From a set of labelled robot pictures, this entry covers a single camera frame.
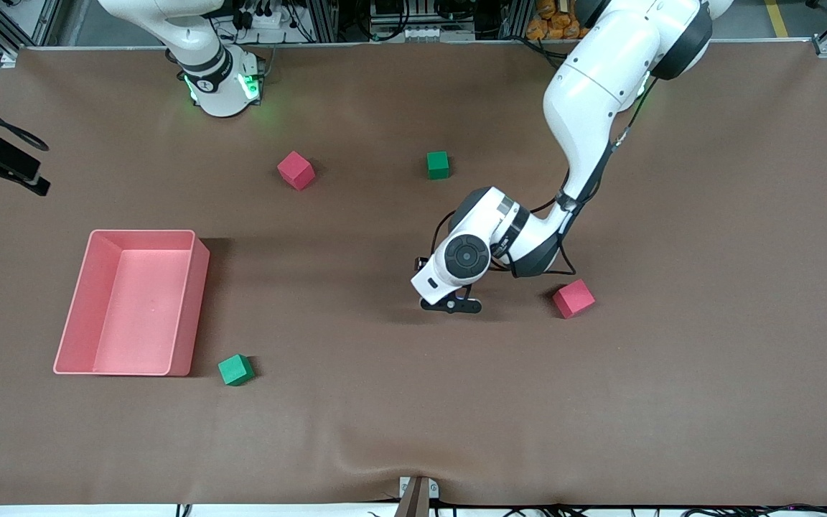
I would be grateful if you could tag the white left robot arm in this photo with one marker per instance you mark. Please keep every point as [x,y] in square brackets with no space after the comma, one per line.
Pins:
[600,93]

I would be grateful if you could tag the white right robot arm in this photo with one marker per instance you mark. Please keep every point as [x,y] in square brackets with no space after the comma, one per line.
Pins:
[220,93]

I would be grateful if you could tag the brown table cover mat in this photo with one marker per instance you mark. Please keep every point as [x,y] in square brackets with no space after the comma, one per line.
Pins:
[413,402]

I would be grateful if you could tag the red foam cube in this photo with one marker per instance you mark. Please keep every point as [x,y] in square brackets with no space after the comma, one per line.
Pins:
[573,299]
[295,171]

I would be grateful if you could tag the green foam cube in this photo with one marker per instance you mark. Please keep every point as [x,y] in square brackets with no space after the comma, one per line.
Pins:
[235,370]
[438,165]

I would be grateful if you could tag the pink plastic bin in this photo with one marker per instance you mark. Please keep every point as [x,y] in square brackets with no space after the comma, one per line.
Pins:
[141,323]

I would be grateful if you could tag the grey electronics unit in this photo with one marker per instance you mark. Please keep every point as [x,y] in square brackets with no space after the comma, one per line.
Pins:
[421,32]

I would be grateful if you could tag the orange packaged goods pile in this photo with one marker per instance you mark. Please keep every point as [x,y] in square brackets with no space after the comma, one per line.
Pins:
[550,29]

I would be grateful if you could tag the white power strip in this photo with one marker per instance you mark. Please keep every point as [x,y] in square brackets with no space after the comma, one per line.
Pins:
[266,20]

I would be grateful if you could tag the aluminium frame profile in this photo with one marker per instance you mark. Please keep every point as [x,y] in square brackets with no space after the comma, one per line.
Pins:
[47,21]

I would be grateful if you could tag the grey metal table bracket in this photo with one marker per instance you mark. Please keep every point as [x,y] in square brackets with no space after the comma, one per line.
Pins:
[417,499]

